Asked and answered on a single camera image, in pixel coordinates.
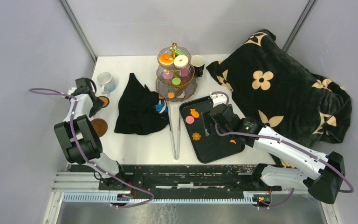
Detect green cake slice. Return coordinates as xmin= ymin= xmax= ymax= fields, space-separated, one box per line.
xmin=170 ymin=46 xmax=185 ymax=57

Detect white and blue mug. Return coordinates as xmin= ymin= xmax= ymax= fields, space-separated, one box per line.
xmin=96 ymin=72 xmax=117 ymax=94

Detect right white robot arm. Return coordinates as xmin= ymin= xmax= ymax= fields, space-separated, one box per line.
xmin=208 ymin=91 xmax=354 ymax=204

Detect blue patterned item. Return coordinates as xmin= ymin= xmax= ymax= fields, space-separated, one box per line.
xmin=155 ymin=99 xmax=168 ymax=114

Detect black floral blanket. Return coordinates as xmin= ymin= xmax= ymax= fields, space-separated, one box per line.
xmin=206 ymin=29 xmax=352 ymax=169

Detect pink round cookie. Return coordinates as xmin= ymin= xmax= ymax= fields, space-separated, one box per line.
xmin=185 ymin=115 xmax=195 ymax=124

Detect white frosted donut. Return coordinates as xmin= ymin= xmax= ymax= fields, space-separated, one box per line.
xmin=173 ymin=55 xmax=189 ymax=69

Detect orange frosted donut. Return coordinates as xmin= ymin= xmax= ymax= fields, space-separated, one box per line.
xmin=158 ymin=54 xmax=174 ymax=66

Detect three-tier glass cake stand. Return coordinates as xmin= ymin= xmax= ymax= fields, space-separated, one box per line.
xmin=155 ymin=42 xmax=198 ymax=102

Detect black cloth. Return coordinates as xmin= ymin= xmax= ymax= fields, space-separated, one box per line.
xmin=114 ymin=73 xmax=169 ymax=135

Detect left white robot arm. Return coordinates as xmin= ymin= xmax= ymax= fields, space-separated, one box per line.
xmin=54 ymin=77 xmax=128 ymax=190

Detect orange flower cookie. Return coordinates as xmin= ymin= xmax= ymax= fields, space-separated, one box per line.
xmin=192 ymin=132 xmax=202 ymax=141

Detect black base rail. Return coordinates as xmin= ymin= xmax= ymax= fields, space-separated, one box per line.
xmin=93 ymin=165 xmax=282 ymax=200

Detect brown madeleine bread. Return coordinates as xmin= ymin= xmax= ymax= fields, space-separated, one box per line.
xmin=179 ymin=78 xmax=193 ymax=89

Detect pink cake slice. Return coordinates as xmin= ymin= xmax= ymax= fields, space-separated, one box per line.
xmin=180 ymin=68 xmax=188 ymax=77

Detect black serving tray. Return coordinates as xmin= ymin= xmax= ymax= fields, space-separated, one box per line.
xmin=179 ymin=96 xmax=245 ymax=164

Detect brown round saucer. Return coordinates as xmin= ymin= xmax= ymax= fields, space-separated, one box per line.
xmin=91 ymin=119 xmax=108 ymax=137

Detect smiley face coaster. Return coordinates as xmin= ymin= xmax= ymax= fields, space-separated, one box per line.
xmin=98 ymin=96 xmax=110 ymax=108

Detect orange leaf cookie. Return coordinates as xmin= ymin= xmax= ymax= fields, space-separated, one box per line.
xmin=167 ymin=92 xmax=175 ymax=99

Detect green round cookie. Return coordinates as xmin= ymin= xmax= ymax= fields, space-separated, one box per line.
xmin=172 ymin=77 xmax=181 ymax=86

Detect metal serving tongs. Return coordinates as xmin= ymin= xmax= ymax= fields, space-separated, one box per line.
xmin=167 ymin=102 xmax=182 ymax=161

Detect black mug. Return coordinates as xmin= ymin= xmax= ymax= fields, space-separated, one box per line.
xmin=190 ymin=55 xmax=205 ymax=77

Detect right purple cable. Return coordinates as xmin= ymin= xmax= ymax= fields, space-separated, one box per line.
xmin=210 ymin=91 xmax=354 ymax=209

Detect brown round chocolate cookie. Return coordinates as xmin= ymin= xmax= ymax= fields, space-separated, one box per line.
xmin=175 ymin=91 xmax=186 ymax=100

